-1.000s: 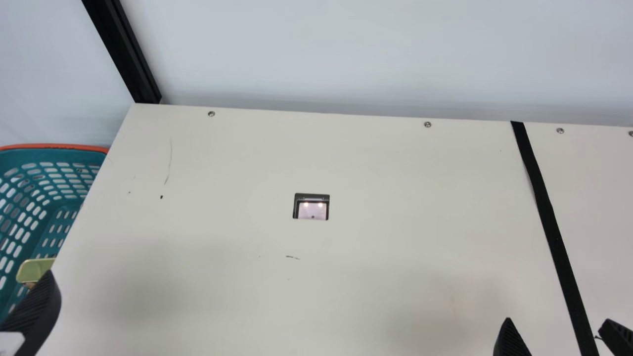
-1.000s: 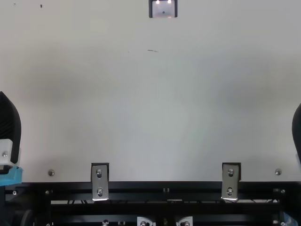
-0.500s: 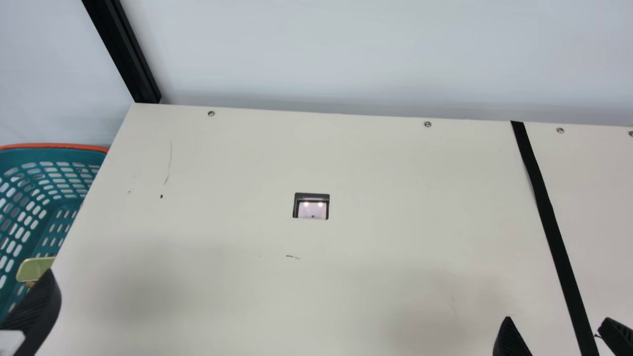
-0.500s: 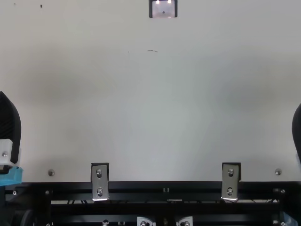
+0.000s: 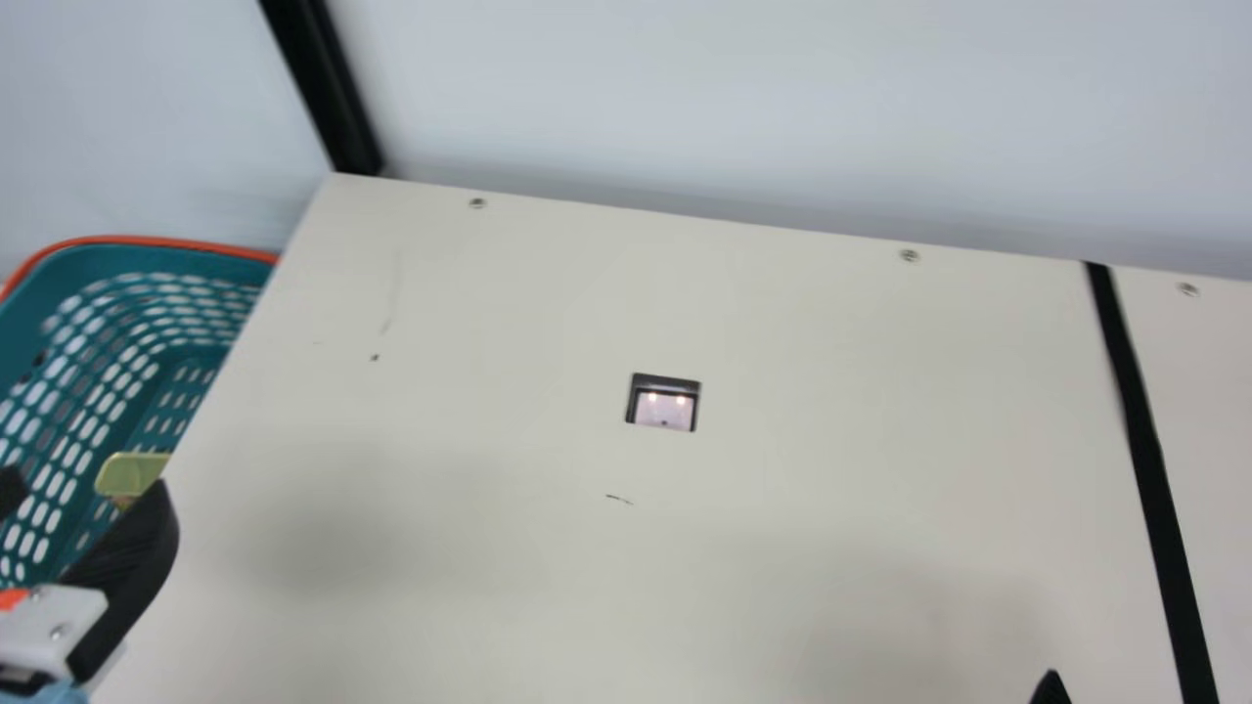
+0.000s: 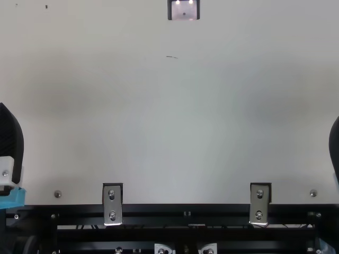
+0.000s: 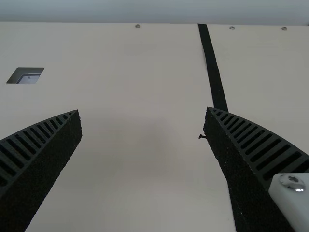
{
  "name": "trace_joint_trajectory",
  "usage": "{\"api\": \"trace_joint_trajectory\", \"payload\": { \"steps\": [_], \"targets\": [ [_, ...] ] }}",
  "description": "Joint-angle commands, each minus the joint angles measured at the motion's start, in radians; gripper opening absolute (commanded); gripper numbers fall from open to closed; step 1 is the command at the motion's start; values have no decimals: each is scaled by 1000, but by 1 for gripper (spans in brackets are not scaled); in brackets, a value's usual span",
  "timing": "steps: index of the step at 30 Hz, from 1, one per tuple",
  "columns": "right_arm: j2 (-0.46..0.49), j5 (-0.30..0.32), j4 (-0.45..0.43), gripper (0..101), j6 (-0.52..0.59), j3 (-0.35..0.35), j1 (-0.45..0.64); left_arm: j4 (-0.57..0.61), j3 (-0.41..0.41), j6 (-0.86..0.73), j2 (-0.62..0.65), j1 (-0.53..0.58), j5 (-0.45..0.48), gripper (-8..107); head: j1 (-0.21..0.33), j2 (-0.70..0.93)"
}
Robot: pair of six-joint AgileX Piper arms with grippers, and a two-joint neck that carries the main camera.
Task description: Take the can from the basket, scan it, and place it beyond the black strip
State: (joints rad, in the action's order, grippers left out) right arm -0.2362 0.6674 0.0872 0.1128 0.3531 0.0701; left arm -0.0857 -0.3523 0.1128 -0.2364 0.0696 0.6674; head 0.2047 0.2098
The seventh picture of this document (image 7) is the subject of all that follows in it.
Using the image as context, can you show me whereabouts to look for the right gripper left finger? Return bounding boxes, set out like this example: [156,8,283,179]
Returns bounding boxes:
[0,109,83,232]

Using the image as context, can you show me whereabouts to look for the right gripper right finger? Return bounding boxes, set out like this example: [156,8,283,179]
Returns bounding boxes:
[203,106,309,232]

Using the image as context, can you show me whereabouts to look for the black strip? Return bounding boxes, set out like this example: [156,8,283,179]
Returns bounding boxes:
[197,23,229,113]

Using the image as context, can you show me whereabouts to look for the small square scanner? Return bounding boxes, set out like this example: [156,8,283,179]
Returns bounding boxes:
[6,67,45,85]

